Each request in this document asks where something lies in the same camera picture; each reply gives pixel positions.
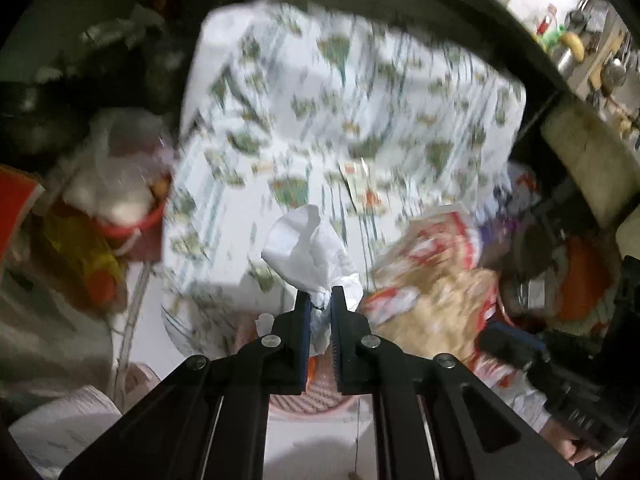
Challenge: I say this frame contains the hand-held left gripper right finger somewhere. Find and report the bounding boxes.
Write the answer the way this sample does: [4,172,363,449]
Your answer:
[330,286,583,480]

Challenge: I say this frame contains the metal pot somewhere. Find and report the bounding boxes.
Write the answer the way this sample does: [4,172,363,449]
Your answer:
[555,47,577,77]

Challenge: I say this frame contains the yellow banana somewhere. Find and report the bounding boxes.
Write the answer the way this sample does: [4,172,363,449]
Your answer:
[560,32,586,61]

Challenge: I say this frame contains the orange box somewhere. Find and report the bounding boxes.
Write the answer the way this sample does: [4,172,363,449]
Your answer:
[0,165,46,261]

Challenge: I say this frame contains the metal ladle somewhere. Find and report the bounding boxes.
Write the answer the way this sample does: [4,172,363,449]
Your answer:
[602,57,627,89]

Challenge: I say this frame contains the person's right hand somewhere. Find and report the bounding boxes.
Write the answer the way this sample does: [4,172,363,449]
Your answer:
[540,417,601,466]

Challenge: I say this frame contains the clear plastic bag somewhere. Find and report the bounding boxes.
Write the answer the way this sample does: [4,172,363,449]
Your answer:
[65,110,173,226]

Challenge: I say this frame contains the beige foam cushion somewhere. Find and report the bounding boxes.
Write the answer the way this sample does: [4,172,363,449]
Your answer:
[542,95,640,226]

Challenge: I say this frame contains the small pale sauce sachet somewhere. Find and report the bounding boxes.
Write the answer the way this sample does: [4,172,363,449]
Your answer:
[340,160,383,211]

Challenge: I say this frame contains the tan and red wrapper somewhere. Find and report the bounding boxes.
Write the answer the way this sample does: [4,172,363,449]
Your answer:
[361,203,516,396]

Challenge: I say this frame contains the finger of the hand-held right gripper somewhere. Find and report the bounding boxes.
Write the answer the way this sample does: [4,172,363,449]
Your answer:
[479,321,547,367]

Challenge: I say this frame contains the red bucket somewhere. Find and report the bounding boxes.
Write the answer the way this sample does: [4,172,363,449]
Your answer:
[95,180,167,262]

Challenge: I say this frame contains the crumpled clear plastic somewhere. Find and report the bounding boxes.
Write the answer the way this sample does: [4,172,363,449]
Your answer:
[82,5,166,51]

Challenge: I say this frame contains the yellow and orange bag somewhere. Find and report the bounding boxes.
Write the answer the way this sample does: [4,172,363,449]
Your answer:
[42,205,128,311]

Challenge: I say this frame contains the white tissue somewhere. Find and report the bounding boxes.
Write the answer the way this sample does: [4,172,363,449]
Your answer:
[261,204,363,356]

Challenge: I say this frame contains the white printed tablecloth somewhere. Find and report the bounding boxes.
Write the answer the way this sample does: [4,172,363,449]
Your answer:
[161,2,528,356]

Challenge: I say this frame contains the pink woven basket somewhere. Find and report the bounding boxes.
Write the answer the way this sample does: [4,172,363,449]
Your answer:
[267,355,361,418]

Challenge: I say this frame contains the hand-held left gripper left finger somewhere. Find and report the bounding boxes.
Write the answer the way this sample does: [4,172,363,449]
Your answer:
[60,290,313,480]

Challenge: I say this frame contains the white orange printed plastic bag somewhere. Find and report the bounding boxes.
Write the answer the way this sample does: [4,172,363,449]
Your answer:
[500,167,543,226]

